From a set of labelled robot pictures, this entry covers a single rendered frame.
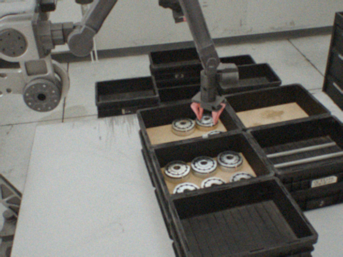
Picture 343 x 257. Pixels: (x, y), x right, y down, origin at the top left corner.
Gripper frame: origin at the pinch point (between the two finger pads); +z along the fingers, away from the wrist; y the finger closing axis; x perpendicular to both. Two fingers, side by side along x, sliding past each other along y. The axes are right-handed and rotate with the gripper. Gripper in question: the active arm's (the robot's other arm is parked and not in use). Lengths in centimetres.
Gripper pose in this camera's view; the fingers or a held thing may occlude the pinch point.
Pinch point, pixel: (207, 119)
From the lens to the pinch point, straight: 162.5
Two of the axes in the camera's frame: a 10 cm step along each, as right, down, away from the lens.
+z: 0.2, 8.2, 5.7
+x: -5.2, 4.9, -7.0
